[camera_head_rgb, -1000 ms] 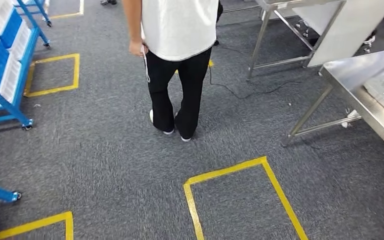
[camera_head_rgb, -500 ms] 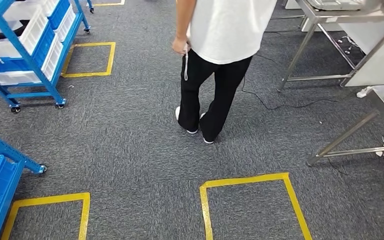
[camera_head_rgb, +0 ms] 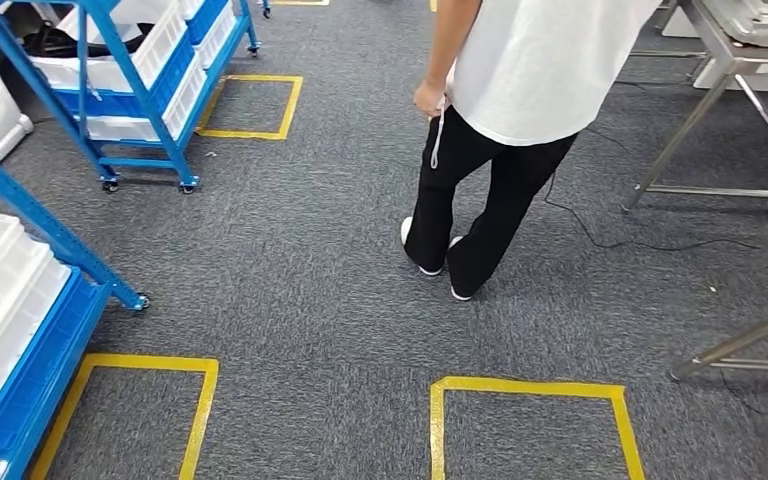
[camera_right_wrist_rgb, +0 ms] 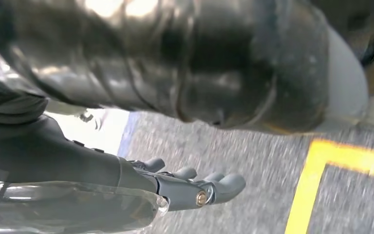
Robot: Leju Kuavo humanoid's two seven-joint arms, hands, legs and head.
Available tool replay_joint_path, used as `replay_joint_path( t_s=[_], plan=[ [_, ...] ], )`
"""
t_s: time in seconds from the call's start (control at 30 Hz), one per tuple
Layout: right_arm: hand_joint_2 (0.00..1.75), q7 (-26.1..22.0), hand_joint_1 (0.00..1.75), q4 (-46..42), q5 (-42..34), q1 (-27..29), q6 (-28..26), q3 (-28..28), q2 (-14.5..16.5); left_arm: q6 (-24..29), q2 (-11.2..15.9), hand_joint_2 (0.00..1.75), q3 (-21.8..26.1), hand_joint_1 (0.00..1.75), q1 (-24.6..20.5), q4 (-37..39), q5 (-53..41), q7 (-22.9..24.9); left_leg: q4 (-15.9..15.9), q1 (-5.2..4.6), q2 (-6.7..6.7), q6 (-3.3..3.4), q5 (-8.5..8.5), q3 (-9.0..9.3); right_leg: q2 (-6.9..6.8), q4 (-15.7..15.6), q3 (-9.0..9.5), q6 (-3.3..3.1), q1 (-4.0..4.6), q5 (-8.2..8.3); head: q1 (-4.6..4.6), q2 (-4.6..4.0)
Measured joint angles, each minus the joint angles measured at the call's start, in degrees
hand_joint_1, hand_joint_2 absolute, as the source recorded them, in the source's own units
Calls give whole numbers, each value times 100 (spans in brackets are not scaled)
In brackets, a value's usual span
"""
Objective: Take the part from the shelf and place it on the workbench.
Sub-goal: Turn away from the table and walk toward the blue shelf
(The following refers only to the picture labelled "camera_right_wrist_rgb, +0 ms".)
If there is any yellow floor tape outline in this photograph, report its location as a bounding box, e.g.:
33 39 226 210
284 138 374 234

